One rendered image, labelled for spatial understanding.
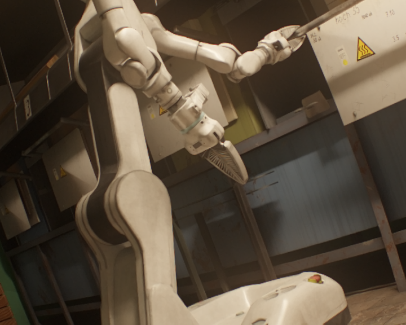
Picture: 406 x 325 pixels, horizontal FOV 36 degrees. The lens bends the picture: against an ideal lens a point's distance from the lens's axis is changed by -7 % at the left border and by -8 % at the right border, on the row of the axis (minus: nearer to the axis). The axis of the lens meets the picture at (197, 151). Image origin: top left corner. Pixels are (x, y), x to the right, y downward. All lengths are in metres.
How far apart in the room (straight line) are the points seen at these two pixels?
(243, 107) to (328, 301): 1.48
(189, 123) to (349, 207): 1.38
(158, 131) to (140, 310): 1.84
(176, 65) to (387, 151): 1.09
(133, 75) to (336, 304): 0.78
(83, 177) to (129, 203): 2.48
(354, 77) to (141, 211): 1.11
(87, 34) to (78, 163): 2.23
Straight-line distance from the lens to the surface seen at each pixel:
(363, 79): 2.38
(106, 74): 1.74
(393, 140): 2.60
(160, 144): 3.32
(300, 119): 2.79
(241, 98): 3.01
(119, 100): 1.71
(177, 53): 2.12
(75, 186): 4.15
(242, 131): 3.04
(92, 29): 1.86
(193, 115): 1.56
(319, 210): 2.93
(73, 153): 4.07
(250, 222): 2.83
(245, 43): 3.03
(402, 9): 2.25
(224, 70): 2.12
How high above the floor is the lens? 0.64
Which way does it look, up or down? 5 degrees up
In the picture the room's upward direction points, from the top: 21 degrees counter-clockwise
